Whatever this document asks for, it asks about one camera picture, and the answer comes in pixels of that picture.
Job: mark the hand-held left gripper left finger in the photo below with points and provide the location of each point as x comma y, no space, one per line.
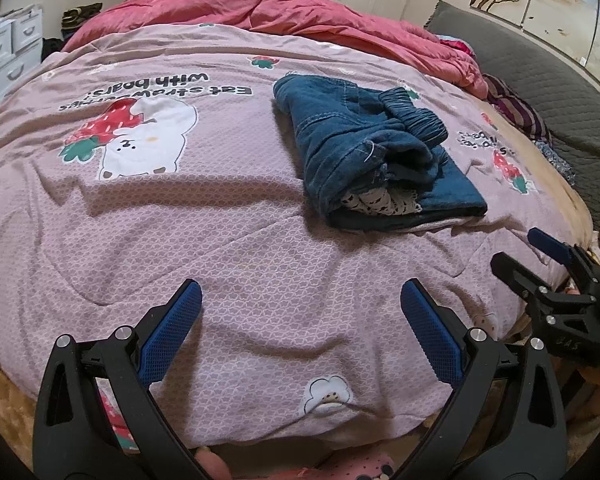
172,330

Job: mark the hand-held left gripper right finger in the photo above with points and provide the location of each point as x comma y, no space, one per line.
430,330

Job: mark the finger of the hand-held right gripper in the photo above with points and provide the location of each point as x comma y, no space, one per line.
552,246
512,272

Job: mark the blue pants with lace trim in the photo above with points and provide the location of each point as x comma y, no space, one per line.
350,150

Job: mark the beige fleece bed sheet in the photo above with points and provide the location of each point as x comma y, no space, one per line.
555,200

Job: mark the blue floral cloth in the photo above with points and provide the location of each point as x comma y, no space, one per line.
555,162

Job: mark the pink strawberry printed blanket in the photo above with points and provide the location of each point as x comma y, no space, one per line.
230,210

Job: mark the purple striped cloth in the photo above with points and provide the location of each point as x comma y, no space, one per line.
520,110

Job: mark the pink patterned cloth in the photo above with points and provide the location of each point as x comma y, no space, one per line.
340,467

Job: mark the grey padded headboard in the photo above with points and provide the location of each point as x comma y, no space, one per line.
530,60

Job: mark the red and blue cloth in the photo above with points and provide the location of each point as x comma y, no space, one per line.
457,49

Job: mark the white drawer unit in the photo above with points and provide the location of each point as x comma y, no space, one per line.
5,50

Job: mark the dark green clothes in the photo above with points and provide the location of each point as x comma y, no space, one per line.
82,16

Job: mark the red quilt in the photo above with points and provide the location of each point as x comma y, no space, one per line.
280,15

